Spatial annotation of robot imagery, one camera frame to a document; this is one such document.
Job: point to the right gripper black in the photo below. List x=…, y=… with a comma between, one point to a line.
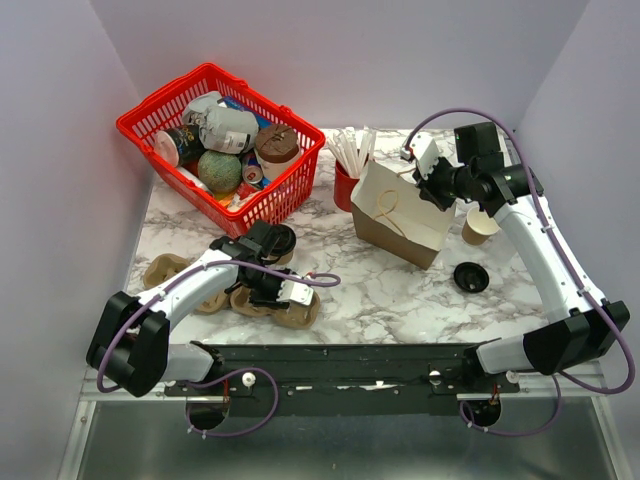
x=427, y=191

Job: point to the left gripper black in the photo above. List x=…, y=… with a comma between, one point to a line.
x=270, y=301

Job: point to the cardboard cup carrier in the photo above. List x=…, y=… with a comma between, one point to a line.
x=166, y=266
x=295, y=316

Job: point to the black plastic cup lid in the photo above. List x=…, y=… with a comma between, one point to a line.
x=285, y=240

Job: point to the brown paper takeout bag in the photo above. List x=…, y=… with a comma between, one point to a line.
x=389, y=214

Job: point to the brown paper coffee cup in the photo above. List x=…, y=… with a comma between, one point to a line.
x=282, y=259

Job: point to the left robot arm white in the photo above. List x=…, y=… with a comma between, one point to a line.
x=175, y=300

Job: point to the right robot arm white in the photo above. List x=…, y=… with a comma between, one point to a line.
x=582, y=321

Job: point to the tilted empty paper cup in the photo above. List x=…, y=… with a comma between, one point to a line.
x=478, y=227

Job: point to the black plastic lid on table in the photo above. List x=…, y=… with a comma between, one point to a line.
x=471, y=277

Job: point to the bundle of white wrapped straws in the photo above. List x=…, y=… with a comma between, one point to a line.
x=353, y=148

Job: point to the red straw holder cup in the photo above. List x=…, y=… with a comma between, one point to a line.
x=343, y=187

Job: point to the red plastic shopping basket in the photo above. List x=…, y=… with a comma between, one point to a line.
x=163, y=108

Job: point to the red bull can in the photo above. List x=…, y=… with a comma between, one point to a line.
x=251, y=170

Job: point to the green round melon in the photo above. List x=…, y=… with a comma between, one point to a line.
x=220, y=172

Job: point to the brown lidded tub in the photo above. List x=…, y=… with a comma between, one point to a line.
x=276, y=149

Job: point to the grey paper wrapped package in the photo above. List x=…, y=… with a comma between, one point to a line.
x=221, y=128

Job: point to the black printed can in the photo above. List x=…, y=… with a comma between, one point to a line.
x=180, y=145

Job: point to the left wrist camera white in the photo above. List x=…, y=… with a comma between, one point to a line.
x=296, y=292

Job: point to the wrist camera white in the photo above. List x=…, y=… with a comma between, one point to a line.
x=296, y=292
x=423, y=151

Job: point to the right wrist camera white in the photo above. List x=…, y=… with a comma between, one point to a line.
x=423, y=151

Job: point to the black mounting base plate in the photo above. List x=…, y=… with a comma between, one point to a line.
x=315, y=380

